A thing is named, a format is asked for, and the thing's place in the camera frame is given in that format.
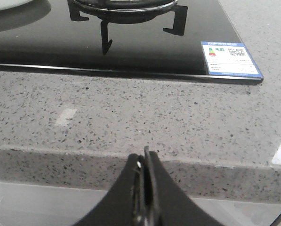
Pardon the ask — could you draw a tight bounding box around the white round plate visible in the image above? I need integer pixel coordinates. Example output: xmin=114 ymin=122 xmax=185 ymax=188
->
xmin=0 ymin=0 xmax=32 ymax=11

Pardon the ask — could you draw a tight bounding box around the black right burner pan support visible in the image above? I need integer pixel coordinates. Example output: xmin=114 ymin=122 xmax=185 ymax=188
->
xmin=67 ymin=0 xmax=188 ymax=55

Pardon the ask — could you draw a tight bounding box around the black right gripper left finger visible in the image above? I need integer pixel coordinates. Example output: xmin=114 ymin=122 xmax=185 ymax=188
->
xmin=75 ymin=154 xmax=145 ymax=226

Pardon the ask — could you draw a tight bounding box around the grey cabinet front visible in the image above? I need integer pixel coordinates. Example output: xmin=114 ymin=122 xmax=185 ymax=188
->
xmin=0 ymin=182 xmax=281 ymax=226

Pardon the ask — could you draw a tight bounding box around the black glass gas stove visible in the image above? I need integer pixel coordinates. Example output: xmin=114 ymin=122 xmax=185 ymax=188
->
xmin=0 ymin=0 xmax=263 ymax=84

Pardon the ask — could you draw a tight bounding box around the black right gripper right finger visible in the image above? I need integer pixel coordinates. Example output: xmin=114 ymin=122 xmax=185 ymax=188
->
xmin=144 ymin=146 xmax=222 ymax=226

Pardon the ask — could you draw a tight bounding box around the blue white energy label sticker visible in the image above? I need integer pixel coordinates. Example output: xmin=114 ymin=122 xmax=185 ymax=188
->
xmin=201 ymin=41 xmax=263 ymax=80

